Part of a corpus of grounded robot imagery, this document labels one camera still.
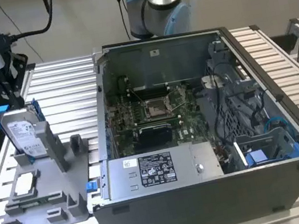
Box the grey parts rack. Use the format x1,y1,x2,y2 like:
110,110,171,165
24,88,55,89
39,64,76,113
0,114,103,224

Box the CPU socket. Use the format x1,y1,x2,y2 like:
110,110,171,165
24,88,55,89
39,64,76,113
143,95,172,119

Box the black wire bundle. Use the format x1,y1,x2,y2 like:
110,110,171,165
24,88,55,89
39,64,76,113
205,71,237,147

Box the black RAM slot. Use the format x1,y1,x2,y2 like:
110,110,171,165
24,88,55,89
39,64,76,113
134,113,179,127

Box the dark box on floor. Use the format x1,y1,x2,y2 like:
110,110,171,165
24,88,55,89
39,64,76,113
271,32,299,57

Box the dark RAM stick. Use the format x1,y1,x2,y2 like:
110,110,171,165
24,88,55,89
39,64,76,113
7,192,64,211

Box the thick black camera cable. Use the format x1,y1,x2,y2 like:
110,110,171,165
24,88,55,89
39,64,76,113
0,0,60,45

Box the green motherboard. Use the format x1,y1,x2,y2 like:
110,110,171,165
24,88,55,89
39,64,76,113
103,79,217,165

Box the silver power supply with label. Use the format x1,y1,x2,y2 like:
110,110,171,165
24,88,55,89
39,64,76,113
100,139,226,203

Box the blue case latch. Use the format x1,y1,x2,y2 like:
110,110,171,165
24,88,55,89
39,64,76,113
84,180,99,193

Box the metal socket cover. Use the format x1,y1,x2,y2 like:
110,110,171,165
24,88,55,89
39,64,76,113
166,87,190,109

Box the thin wire locking lever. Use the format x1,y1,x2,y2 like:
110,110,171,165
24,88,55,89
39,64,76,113
129,86,146,105

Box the silver CPU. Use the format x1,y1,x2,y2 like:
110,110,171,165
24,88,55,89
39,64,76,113
9,171,44,198

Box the blue disk bay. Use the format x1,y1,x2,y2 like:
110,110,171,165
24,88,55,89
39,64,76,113
244,141,299,169

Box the grey metal drive cage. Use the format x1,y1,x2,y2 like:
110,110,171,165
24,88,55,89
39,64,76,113
189,45,299,172

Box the blue wire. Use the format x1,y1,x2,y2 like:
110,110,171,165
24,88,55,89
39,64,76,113
262,114,292,141

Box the hard disk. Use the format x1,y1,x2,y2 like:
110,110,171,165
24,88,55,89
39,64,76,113
0,97,57,171

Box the black open PC case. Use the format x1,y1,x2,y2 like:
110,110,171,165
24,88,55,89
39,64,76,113
65,10,299,224

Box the black expansion card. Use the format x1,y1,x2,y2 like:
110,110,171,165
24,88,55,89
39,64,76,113
134,122,175,149

